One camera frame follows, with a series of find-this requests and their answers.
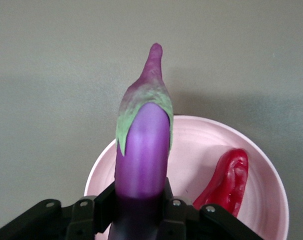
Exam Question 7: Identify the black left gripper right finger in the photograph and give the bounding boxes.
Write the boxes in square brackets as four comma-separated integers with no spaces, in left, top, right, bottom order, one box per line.
[157,176,264,240]

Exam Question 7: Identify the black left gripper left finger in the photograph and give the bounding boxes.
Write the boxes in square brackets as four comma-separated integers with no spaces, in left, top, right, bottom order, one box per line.
[0,183,117,240]

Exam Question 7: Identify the red chili pepper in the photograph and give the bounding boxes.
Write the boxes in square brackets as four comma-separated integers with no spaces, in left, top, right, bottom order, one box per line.
[192,148,250,218]

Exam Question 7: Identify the purple eggplant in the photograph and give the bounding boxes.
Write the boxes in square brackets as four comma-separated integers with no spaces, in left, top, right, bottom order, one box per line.
[108,42,174,240]

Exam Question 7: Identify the pink round plate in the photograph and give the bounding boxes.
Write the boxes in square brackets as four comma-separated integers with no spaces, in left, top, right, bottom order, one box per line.
[83,114,290,240]

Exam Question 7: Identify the brown table cloth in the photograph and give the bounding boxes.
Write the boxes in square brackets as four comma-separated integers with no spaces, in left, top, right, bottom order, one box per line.
[0,0,303,240]

